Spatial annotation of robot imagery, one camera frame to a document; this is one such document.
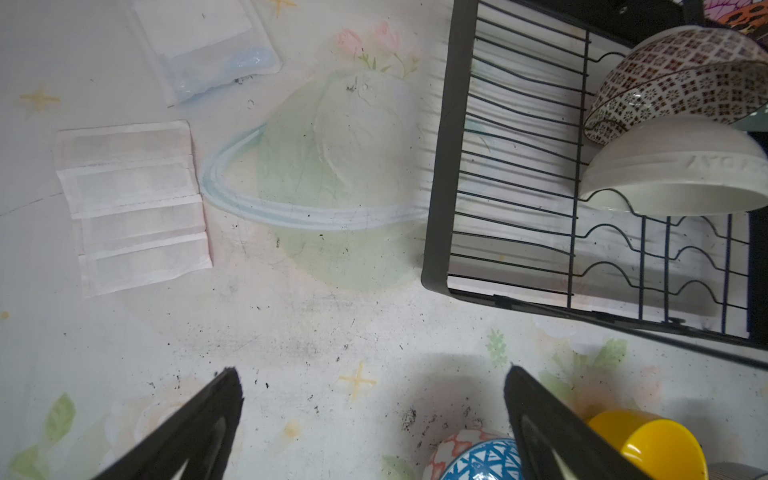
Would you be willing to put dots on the blue patterned bowl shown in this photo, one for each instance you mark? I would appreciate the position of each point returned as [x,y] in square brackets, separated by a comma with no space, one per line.
[475,453]

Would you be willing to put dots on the mint green bowl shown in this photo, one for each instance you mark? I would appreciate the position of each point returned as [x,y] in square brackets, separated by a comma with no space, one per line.
[754,122]

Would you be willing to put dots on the clear ribbed plastic packet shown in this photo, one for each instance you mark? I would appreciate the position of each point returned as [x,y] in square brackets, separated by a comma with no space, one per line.
[135,204]

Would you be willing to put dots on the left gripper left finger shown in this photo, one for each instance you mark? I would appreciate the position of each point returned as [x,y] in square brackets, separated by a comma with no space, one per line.
[195,442]

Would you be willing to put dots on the pink striped glass bowl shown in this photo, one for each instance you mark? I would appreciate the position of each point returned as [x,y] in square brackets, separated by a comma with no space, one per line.
[735,471]

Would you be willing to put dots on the black white patterned bowl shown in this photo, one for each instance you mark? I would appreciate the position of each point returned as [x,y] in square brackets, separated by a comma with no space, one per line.
[717,73]

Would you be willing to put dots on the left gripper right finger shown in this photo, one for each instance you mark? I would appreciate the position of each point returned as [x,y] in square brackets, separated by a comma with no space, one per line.
[553,443]

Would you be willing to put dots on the yellow bowl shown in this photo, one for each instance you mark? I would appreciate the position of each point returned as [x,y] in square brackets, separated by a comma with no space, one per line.
[660,447]

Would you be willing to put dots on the cream white bowl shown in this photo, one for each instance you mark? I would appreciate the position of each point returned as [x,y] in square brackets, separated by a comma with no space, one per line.
[678,166]

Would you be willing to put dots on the black wire dish rack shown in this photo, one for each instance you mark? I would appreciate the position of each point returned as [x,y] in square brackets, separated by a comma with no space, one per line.
[507,226]

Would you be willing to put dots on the clear square plastic packet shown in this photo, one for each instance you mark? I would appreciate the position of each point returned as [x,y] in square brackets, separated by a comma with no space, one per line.
[198,45]

